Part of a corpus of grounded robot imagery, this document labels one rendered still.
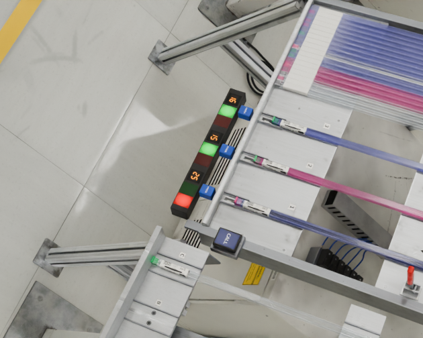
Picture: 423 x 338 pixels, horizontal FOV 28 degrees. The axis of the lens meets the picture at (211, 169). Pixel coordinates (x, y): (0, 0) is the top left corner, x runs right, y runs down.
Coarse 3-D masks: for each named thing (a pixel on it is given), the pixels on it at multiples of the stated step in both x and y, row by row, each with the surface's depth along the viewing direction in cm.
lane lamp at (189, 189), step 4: (184, 184) 187; (188, 184) 187; (192, 184) 187; (184, 188) 186; (188, 188) 186; (192, 188) 186; (196, 188) 186; (184, 192) 186; (188, 192) 186; (192, 192) 186
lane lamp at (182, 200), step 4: (180, 196) 186; (184, 196) 186; (188, 196) 185; (176, 200) 185; (180, 200) 185; (184, 200) 185; (188, 200) 185; (176, 204) 185; (180, 204) 185; (184, 204) 185; (188, 204) 185
